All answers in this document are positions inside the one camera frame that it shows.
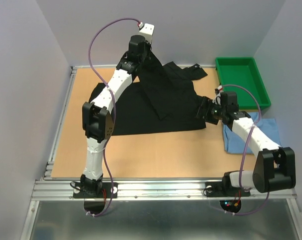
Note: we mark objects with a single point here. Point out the black long sleeve shirt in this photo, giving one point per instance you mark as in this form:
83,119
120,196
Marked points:
163,100

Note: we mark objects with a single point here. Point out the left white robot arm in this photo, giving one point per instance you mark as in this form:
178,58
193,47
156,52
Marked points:
99,114

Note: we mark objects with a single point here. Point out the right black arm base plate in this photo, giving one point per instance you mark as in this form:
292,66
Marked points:
214,189

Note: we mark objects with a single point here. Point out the green plastic bin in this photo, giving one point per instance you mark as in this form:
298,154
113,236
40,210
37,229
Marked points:
243,71

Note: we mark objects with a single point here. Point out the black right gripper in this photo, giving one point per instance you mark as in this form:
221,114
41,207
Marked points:
206,103

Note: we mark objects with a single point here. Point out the front aluminium rail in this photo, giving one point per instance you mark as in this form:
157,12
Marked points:
129,189

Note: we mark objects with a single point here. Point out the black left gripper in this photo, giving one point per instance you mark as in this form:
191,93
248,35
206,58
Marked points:
148,45

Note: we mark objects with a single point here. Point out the light blue folded shirt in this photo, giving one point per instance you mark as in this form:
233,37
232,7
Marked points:
265,130

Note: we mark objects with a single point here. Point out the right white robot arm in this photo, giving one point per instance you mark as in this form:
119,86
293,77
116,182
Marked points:
274,168

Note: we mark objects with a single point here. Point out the aluminium table frame rail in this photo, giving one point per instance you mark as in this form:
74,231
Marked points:
51,158

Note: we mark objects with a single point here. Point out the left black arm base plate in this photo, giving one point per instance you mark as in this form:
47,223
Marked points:
106,191

